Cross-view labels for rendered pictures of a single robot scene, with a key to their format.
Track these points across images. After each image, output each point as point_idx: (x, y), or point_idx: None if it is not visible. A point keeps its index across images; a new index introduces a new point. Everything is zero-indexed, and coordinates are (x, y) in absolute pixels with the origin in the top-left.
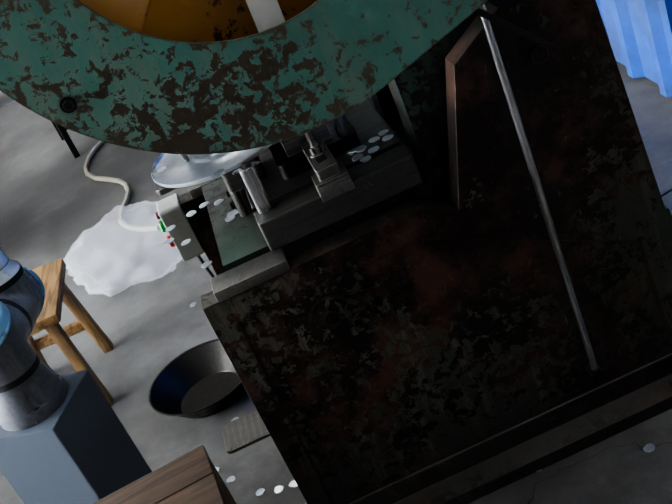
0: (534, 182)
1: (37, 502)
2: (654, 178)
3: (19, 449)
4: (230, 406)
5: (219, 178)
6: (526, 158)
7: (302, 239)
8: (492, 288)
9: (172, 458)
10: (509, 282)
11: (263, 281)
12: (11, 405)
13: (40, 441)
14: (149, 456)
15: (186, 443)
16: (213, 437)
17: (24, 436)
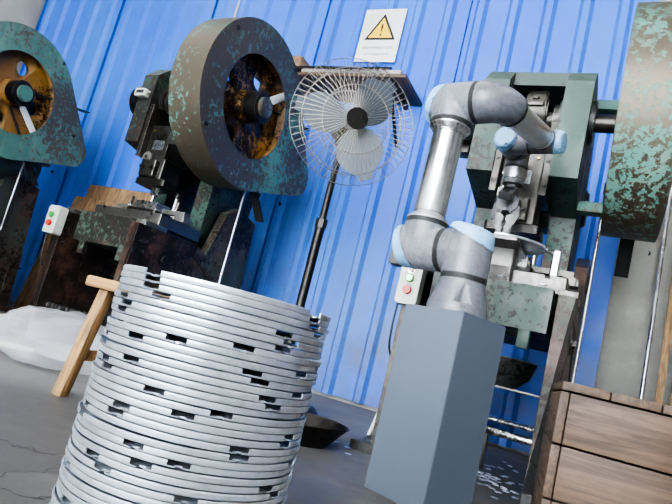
0: (582, 335)
1: (456, 392)
2: (573, 365)
3: (480, 333)
4: (327, 447)
5: (433, 272)
6: (584, 322)
7: (555, 302)
8: (566, 377)
9: (335, 462)
10: (566, 379)
11: (578, 303)
12: (484, 297)
13: (494, 333)
14: (310, 458)
15: (330, 457)
16: (347, 458)
17: (490, 323)
